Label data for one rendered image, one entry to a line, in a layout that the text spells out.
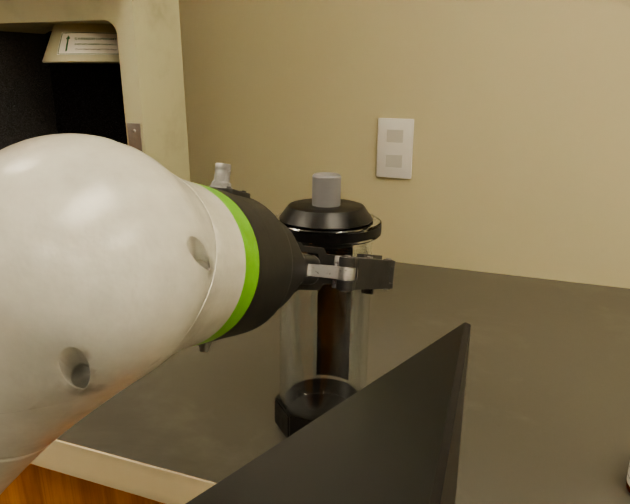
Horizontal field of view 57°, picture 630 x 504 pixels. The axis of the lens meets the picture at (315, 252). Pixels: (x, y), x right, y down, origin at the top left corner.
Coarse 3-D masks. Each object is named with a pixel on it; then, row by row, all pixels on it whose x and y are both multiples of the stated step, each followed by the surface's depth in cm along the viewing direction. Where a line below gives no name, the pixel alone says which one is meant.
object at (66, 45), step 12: (60, 24) 85; (72, 24) 84; (84, 24) 84; (96, 24) 84; (108, 24) 85; (60, 36) 85; (72, 36) 84; (84, 36) 84; (96, 36) 84; (108, 36) 85; (48, 48) 86; (60, 48) 84; (72, 48) 84; (84, 48) 84; (96, 48) 84; (108, 48) 84; (48, 60) 86; (60, 60) 84; (72, 60) 84; (84, 60) 84; (96, 60) 84; (108, 60) 84
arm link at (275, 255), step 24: (216, 168) 36; (240, 192) 35; (264, 216) 35; (264, 240) 33; (288, 240) 36; (264, 264) 32; (288, 264) 36; (264, 288) 33; (288, 288) 36; (264, 312) 35
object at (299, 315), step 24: (288, 312) 57; (312, 312) 55; (336, 312) 55; (360, 312) 56; (288, 336) 57; (312, 336) 56; (336, 336) 56; (360, 336) 57; (288, 360) 58; (312, 360) 56; (336, 360) 56; (360, 360) 58; (288, 384) 59; (312, 384) 57; (336, 384) 57; (360, 384) 59; (288, 408) 59; (312, 408) 58
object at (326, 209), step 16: (320, 176) 55; (336, 176) 55; (320, 192) 55; (336, 192) 55; (288, 208) 56; (304, 208) 55; (320, 208) 55; (336, 208) 55; (352, 208) 55; (288, 224) 54; (304, 224) 53; (320, 224) 53; (336, 224) 53; (352, 224) 53
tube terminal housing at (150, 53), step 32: (0, 0) 83; (32, 0) 82; (64, 0) 80; (96, 0) 78; (128, 0) 76; (160, 0) 82; (32, 32) 96; (128, 32) 78; (160, 32) 82; (128, 64) 79; (160, 64) 83; (128, 96) 80; (160, 96) 84; (160, 128) 85; (160, 160) 86
